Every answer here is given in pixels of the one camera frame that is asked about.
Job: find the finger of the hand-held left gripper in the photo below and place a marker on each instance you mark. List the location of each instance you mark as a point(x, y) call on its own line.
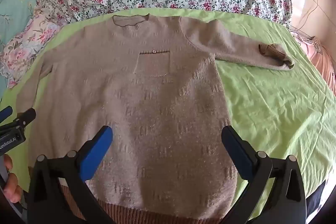
point(5, 113)
point(26, 116)

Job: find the pink bed sheet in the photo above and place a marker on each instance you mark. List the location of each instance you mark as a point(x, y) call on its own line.
point(320, 61)

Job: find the teal pillow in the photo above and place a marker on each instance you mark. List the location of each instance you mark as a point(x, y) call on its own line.
point(15, 3)

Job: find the beige knitted sweater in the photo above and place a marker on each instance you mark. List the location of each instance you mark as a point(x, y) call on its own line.
point(157, 95)

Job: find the dark blue cloth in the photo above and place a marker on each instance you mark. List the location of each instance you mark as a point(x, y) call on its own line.
point(316, 203)

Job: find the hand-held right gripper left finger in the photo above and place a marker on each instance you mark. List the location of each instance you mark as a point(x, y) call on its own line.
point(97, 150)

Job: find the person's left hand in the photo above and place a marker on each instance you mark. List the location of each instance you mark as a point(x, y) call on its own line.
point(11, 187)

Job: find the floral pillow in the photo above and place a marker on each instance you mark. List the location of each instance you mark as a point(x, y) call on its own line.
point(26, 43)

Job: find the green bed sheet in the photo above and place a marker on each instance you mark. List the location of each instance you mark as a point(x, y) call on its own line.
point(262, 108)

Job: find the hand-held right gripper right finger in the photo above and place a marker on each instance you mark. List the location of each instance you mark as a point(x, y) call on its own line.
point(240, 153)

